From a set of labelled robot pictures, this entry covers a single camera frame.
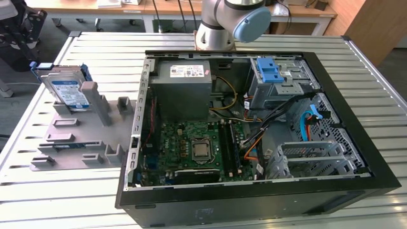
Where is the silver disk bay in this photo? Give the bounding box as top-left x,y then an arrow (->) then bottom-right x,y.
267,140 -> 371,179

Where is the orange wire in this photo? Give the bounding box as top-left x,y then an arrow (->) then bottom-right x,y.
245,143 -> 265,160

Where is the silver optical drive cage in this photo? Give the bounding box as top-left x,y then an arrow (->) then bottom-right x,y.
247,57 -> 321,110

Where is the green motherboard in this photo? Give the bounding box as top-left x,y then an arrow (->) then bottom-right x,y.
139,120 -> 258,187

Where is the hard disk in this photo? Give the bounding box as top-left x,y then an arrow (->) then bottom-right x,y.
30,61 -> 95,113

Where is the grey power supply unit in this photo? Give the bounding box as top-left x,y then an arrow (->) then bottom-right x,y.
150,59 -> 214,122

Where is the RAM stick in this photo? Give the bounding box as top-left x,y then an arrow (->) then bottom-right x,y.
52,142 -> 87,150

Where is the blue wire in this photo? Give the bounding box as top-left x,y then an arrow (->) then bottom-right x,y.
299,104 -> 325,143

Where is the silver CPU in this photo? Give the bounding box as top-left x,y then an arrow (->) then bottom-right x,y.
193,143 -> 211,158

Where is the black RAM slot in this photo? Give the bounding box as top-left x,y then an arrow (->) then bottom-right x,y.
219,121 -> 233,177

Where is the black PC case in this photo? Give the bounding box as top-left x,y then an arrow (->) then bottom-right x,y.
115,50 -> 402,228

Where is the CPU socket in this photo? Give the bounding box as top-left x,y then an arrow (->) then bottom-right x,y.
190,137 -> 217,165

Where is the black graphics card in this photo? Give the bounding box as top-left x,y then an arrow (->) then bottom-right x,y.
174,168 -> 221,184

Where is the yellow wire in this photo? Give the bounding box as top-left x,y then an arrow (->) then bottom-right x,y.
210,75 -> 239,111

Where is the wooden cabinet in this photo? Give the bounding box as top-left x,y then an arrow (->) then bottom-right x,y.
325,0 -> 407,70

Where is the blue bay latch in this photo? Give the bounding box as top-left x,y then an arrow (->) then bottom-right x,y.
257,58 -> 285,83

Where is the black wastebasket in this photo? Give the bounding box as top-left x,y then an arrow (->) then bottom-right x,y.
0,18 -> 42,72

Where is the black wire bundle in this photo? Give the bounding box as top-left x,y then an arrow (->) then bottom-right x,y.
243,92 -> 319,150

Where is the grey parts rack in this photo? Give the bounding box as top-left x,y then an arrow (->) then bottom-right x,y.
28,81 -> 138,172

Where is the wooden top desk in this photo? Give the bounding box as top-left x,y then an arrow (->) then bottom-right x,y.
31,0 -> 147,33
145,0 -> 338,36

